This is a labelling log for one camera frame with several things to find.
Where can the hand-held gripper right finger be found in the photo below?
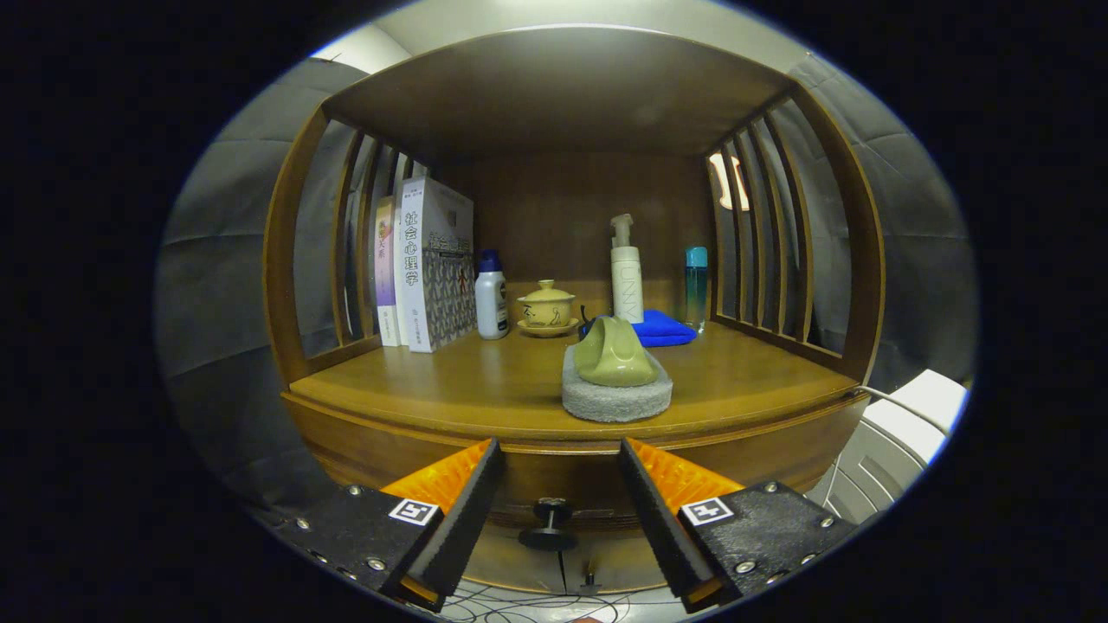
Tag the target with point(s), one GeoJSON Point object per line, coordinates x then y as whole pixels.
{"type": "Point", "coordinates": [662, 528]}

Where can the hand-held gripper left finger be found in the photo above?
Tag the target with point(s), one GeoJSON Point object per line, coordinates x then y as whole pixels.
{"type": "Point", "coordinates": [467, 519]}

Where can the wooden drawer with black knob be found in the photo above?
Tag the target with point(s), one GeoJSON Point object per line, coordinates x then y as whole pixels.
{"type": "Point", "coordinates": [554, 472]}

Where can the wooden countertop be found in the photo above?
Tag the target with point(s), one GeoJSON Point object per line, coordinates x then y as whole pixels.
{"type": "Point", "coordinates": [485, 389]}

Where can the white drawer unit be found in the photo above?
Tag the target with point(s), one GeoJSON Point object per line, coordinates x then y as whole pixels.
{"type": "Point", "coordinates": [909, 424]}

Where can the wooden cabinet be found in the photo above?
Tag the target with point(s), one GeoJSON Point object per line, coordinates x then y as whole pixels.
{"type": "Point", "coordinates": [563, 95]}

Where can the blue folded cloth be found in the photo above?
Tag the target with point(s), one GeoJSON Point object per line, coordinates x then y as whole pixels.
{"type": "Point", "coordinates": [668, 329]}

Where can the yellow saucer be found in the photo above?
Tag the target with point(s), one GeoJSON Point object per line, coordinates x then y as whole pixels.
{"type": "Point", "coordinates": [547, 330]}

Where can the white bottle with blue cap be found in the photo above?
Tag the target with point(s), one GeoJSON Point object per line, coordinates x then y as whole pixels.
{"type": "Point", "coordinates": [492, 303]}

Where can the yellow lidded tea cup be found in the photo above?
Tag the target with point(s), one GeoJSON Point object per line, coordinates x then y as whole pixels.
{"type": "Point", "coordinates": [546, 305]}

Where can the clear blue bottle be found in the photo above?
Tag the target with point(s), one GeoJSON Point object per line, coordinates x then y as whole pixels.
{"type": "Point", "coordinates": [696, 294]}

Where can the thick white patterned book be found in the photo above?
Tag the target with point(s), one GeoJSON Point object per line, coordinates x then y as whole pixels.
{"type": "Point", "coordinates": [433, 285]}

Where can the white pump bottle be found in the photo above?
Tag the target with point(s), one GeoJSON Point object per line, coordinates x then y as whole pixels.
{"type": "Point", "coordinates": [627, 285]}

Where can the thin purple book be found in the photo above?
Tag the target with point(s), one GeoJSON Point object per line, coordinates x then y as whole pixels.
{"type": "Point", "coordinates": [386, 277]}

